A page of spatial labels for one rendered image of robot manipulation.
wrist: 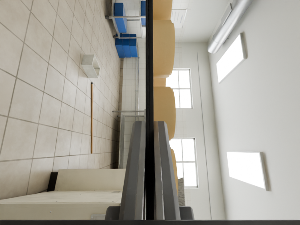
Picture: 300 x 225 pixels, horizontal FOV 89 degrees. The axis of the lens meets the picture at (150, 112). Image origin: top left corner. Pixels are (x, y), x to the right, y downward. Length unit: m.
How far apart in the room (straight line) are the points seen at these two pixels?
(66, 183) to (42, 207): 0.74
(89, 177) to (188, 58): 4.87
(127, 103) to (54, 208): 4.13
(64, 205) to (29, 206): 0.19
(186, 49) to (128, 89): 2.46
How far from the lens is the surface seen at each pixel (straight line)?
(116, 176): 1.65
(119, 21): 4.26
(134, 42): 4.85
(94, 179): 1.71
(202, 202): 5.06
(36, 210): 1.11
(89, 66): 2.51
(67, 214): 1.04
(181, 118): 4.84
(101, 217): 0.95
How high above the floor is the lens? 1.00
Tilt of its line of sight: level
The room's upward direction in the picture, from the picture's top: 90 degrees clockwise
